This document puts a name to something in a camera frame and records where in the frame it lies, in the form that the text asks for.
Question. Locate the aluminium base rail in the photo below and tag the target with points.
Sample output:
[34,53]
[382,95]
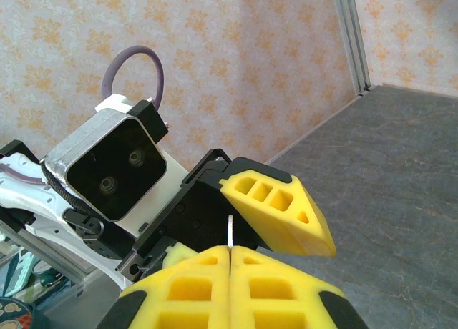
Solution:
[43,254]

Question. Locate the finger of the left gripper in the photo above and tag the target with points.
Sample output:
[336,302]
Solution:
[286,218]
[180,255]

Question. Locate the aluminium frame post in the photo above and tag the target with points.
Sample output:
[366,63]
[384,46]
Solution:
[352,39]

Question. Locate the teal plastic items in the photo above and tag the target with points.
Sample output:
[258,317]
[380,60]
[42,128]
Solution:
[18,271]

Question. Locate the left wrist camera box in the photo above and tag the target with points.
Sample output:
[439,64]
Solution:
[107,171]

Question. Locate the patterned plate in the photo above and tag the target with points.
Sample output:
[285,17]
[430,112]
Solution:
[18,314]

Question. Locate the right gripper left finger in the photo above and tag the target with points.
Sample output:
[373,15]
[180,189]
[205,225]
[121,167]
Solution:
[186,297]

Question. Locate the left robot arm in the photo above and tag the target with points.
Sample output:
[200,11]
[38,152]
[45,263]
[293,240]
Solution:
[21,200]

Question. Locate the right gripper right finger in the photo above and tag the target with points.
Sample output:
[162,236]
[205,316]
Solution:
[279,297]

